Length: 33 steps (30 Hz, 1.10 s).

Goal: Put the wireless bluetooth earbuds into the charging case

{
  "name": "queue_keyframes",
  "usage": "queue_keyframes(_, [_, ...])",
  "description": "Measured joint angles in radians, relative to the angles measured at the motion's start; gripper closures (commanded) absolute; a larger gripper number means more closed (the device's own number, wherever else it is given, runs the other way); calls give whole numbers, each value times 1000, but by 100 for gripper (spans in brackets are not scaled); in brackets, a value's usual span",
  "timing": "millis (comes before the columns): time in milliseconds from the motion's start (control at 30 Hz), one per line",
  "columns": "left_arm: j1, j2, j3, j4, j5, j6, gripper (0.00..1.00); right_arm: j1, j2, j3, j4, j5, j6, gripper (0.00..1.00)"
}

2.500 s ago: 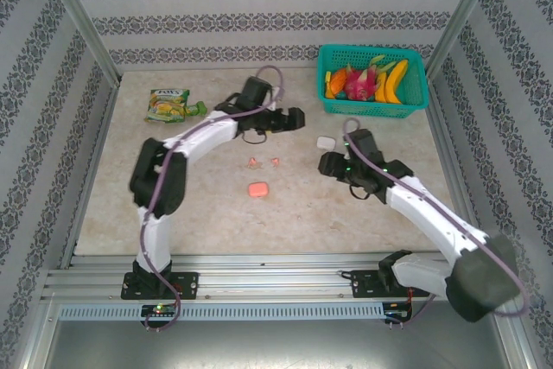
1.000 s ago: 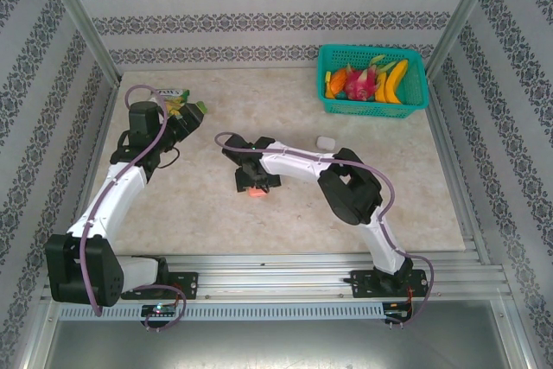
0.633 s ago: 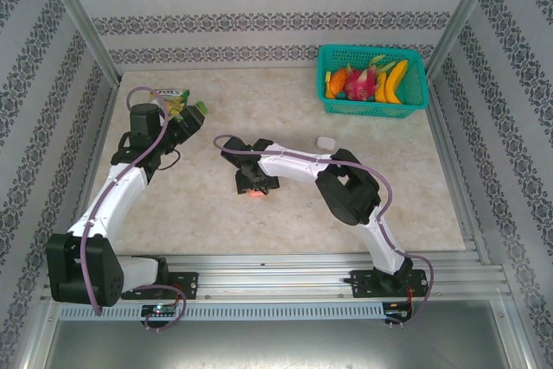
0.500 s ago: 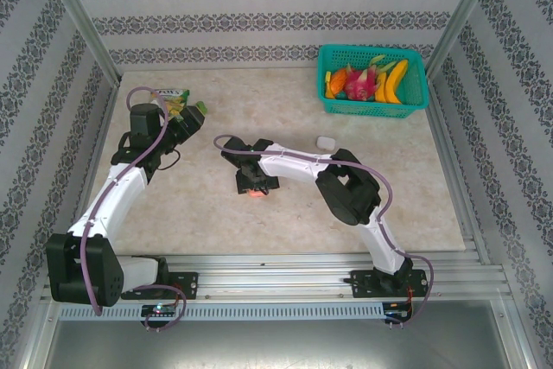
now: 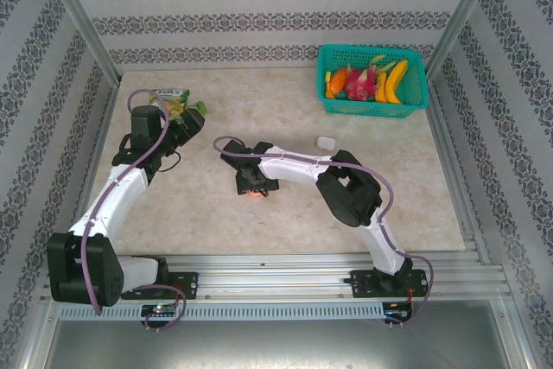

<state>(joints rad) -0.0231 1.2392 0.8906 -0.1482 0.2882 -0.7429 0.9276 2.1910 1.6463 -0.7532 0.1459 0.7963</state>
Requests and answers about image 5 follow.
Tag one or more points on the green yellow snack packet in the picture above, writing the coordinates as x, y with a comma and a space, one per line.
175, 99

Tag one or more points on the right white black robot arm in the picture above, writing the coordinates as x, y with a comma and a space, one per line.
294, 166

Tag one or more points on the orange round fruit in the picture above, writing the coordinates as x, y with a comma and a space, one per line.
338, 80

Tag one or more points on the large yellow banana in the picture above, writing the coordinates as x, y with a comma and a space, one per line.
395, 81

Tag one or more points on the aluminium mounting rail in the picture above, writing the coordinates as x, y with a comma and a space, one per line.
268, 282

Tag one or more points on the small yellow banana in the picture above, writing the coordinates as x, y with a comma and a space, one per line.
382, 89

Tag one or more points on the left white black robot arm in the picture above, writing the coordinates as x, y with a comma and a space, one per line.
112, 196

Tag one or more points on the white earbud charging case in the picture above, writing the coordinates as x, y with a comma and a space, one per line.
325, 143

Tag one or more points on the small green circuit board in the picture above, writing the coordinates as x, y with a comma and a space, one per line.
160, 309
397, 313

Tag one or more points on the pink dragon fruit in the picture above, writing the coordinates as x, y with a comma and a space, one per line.
358, 84

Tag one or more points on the teal plastic basket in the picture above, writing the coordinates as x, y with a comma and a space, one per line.
367, 110

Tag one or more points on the aluminium frame post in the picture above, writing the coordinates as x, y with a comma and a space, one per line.
78, 19
464, 14

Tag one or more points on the orange soap bar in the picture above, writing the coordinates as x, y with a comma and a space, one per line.
256, 193

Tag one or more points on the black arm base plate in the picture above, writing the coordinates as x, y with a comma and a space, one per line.
363, 284
188, 284

